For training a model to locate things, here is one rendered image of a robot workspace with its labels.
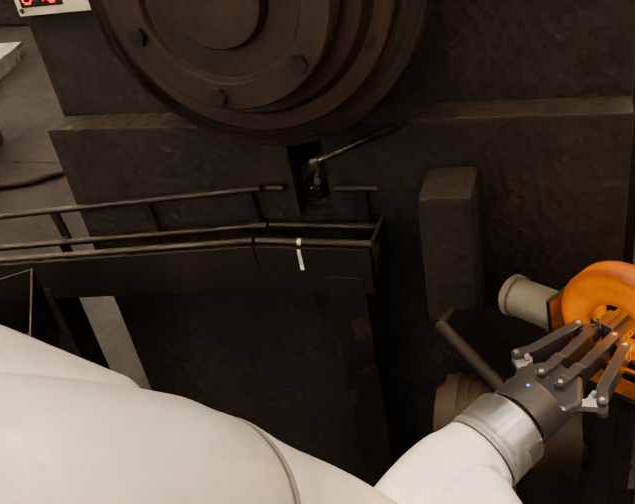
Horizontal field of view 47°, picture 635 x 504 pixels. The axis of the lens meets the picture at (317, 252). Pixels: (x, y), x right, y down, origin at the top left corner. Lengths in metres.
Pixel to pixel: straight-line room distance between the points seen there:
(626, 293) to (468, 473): 0.30
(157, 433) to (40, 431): 0.04
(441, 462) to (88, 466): 0.56
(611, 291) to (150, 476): 0.74
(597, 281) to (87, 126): 0.87
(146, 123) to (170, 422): 1.04
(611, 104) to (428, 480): 0.60
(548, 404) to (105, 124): 0.87
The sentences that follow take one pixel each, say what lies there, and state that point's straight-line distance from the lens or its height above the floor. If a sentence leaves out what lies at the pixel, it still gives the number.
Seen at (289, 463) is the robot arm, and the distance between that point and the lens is 0.34.
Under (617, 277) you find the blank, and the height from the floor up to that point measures 0.78.
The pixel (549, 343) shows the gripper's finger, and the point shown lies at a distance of 0.91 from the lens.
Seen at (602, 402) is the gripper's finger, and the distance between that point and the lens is 0.85.
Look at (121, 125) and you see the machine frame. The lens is 1.30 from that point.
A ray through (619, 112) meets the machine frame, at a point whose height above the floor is 0.87.
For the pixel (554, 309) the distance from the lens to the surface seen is 0.97.
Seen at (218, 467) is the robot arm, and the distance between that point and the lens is 0.27.
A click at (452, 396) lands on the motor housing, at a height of 0.53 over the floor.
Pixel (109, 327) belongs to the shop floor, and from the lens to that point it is 2.35.
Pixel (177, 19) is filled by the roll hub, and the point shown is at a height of 1.10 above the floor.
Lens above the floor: 1.32
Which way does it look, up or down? 33 degrees down
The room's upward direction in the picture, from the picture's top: 11 degrees counter-clockwise
